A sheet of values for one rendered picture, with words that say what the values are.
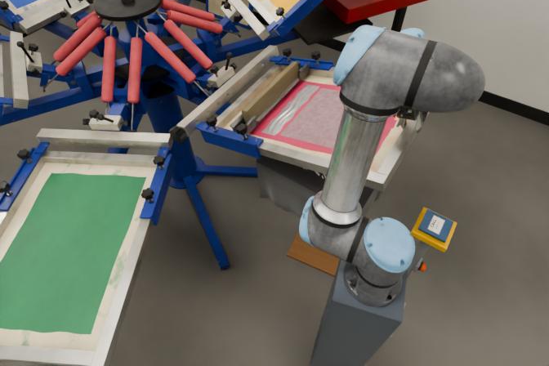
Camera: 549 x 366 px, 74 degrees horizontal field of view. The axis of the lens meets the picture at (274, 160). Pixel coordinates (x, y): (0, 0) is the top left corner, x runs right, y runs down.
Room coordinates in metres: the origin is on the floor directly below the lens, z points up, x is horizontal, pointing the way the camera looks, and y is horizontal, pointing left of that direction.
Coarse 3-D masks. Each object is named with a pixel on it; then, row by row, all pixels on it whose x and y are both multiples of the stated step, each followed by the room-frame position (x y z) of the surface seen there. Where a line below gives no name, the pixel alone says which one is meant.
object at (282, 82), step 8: (296, 64) 1.36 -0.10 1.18; (288, 72) 1.31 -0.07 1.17; (296, 72) 1.34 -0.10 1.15; (280, 80) 1.25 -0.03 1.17; (288, 80) 1.29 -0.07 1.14; (264, 88) 1.20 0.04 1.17; (272, 88) 1.20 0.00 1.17; (280, 88) 1.24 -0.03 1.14; (256, 96) 1.15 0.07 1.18; (264, 96) 1.15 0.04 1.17; (272, 96) 1.19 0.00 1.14; (248, 104) 1.10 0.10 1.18; (256, 104) 1.11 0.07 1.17; (264, 104) 1.14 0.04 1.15; (248, 112) 1.06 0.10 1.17; (256, 112) 1.09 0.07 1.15; (248, 120) 1.05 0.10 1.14
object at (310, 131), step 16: (272, 112) 1.16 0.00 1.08; (304, 112) 1.11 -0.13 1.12; (256, 128) 1.06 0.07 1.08; (288, 128) 1.02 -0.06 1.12; (304, 128) 1.01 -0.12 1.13; (320, 128) 0.99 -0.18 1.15; (336, 128) 0.97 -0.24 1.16; (384, 128) 0.93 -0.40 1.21; (288, 144) 0.93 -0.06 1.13; (304, 144) 0.91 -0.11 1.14; (320, 144) 0.90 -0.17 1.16
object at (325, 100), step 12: (300, 84) 1.34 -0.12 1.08; (312, 84) 1.32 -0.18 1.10; (324, 84) 1.30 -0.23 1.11; (288, 96) 1.25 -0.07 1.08; (312, 96) 1.22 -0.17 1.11; (324, 96) 1.20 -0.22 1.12; (336, 96) 1.18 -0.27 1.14; (300, 108) 1.15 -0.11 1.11; (312, 108) 1.13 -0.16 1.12; (324, 108) 1.12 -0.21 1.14; (336, 108) 1.10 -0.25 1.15; (396, 120) 0.96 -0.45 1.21
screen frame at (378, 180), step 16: (272, 80) 1.42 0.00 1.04; (240, 96) 1.28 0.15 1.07; (224, 112) 1.18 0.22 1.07; (272, 144) 0.91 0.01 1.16; (400, 144) 0.80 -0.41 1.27; (288, 160) 0.82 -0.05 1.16; (304, 160) 0.79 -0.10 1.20; (320, 160) 0.78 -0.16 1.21; (384, 160) 0.73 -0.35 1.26; (400, 160) 0.75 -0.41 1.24; (368, 176) 0.67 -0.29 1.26; (384, 176) 0.66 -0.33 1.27
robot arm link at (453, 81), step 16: (448, 48) 0.50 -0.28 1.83; (432, 64) 0.48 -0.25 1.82; (448, 64) 0.47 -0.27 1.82; (464, 64) 0.48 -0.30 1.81; (432, 80) 0.46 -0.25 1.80; (448, 80) 0.46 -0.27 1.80; (464, 80) 0.46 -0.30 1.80; (480, 80) 0.48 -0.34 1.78; (416, 96) 0.46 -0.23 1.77; (432, 96) 0.45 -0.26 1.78; (448, 96) 0.45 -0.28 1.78; (464, 96) 0.45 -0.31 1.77; (432, 112) 0.46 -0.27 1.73; (448, 112) 0.46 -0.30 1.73
